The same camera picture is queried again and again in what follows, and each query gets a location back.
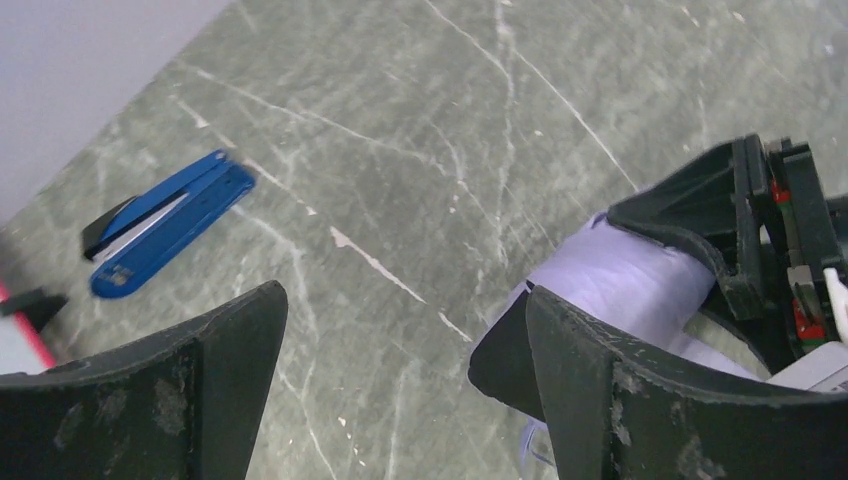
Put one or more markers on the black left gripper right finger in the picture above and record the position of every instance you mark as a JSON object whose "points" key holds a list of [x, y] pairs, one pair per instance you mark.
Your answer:
{"points": [[619, 408]]}

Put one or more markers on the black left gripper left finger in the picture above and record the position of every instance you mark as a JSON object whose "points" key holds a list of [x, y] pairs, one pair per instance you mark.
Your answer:
{"points": [[185, 402]]}

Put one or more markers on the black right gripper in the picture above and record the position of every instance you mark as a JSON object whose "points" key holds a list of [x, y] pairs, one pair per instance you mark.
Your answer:
{"points": [[749, 210]]}

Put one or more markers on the pink framed whiteboard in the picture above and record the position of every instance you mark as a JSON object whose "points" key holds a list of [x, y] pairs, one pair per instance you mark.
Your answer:
{"points": [[22, 348]]}

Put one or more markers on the black and lavender umbrella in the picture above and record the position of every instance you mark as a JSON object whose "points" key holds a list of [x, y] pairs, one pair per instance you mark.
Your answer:
{"points": [[642, 288]]}

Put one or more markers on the blue stapler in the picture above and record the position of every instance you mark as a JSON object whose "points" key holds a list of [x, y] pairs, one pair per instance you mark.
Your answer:
{"points": [[134, 240]]}

